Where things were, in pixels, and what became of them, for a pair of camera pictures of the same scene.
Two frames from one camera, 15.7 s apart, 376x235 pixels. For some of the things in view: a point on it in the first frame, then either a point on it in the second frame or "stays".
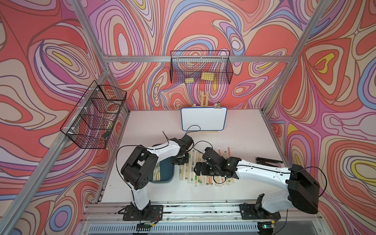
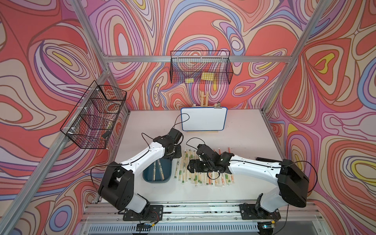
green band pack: (189, 167) stays
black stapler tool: (269, 162) stays
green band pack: (186, 166) stays
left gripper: (185, 161) to (178, 153)
